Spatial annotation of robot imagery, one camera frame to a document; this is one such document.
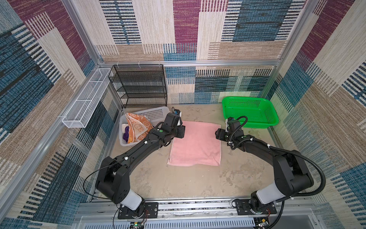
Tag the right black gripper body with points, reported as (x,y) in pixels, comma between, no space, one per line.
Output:
(222,134)

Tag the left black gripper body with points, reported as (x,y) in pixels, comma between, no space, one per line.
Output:
(179,131)

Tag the pink towel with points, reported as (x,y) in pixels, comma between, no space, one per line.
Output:
(198,146)

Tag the white plastic laundry basket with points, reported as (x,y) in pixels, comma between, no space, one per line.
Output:
(155,116)

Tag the green plastic basket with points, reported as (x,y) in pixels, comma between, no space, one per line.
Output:
(259,111)

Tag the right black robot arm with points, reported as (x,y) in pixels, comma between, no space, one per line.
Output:
(291,174)

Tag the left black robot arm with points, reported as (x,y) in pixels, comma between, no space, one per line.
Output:
(113,179)

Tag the orange patterned towel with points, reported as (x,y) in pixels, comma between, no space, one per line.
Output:
(139,127)

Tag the purple towel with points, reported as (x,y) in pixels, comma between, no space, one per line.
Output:
(126,134)

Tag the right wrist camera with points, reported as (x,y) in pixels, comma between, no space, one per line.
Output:
(228,123)

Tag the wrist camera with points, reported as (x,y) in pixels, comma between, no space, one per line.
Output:
(228,123)
(179,113)

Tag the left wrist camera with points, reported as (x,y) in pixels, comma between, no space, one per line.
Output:
(179,113)

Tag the black wire mesh shelf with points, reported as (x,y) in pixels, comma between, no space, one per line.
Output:
(140,85)

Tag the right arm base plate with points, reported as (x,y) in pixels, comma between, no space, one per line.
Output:
(243,206)

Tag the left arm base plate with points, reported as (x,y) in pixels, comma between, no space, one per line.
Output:
(149,211)

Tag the white wire mesh tray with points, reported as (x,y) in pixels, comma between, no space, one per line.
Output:
(82,109)

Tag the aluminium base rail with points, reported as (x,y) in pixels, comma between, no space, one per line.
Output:
(197,213)

